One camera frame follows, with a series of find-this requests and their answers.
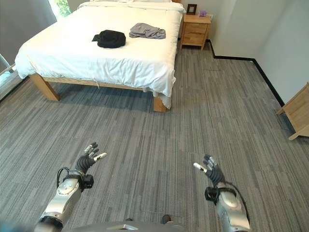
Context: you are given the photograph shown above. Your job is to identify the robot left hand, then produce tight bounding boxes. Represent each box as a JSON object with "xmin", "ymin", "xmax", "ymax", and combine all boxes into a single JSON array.
[{"xmin": 74, "ymin": 142, "xmax": 108, "ymax": 174}]

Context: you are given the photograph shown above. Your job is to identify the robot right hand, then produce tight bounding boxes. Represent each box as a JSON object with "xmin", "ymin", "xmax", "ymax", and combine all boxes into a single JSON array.
[{"xmin": 193, "ymin": 154, "xmax": 226, "ymax": 189}]

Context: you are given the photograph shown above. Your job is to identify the white bed sheet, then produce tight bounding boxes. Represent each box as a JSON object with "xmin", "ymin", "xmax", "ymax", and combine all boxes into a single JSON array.
[{"xmin": 14, "ymin": 1, "xmax": 186, "ymax": 109}]

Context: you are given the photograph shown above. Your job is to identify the silver robot torso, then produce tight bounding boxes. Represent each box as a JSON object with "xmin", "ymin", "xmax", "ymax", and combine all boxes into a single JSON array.
[{"xmin": 64, "ymin": 222, "xmax": 191, "ymax": 232}]

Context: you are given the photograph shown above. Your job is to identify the light wooden furniture piece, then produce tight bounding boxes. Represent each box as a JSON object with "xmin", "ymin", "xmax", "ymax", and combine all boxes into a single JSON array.
[{"xmin": 276, "ymin": 82, "xmax": 309, "ymax": 141}]

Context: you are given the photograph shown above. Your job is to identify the black garment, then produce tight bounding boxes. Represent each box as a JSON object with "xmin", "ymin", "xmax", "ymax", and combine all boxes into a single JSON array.
[{"xmin": 91, "ymin": 29, "xmax": 127, "ymax": 49}]

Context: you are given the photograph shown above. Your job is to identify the wooden nightstand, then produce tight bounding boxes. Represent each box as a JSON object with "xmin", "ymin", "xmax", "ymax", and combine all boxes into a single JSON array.
[{"xmin": 180, "ymin": 13, "xmax": 211, "ymax": 51}]

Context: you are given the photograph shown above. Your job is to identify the grey garment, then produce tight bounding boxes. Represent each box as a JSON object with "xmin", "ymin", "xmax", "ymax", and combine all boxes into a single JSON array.
[{"xmin": 128, "ymin": 22, "xmax": 167, "ymax": 40}]

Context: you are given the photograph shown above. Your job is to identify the grey curtain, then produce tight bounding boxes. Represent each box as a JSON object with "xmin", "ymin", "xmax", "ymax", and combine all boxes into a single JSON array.
[{"xmin": 0, "ymin": 0, "xmax": 57, "ymax": 73}]

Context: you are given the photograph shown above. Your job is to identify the wooden bed frame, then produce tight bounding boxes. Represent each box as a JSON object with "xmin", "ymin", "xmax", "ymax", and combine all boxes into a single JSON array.
[{"xmin": 28, "ymin": 72, "xmax": 168, "ymax": 113}]

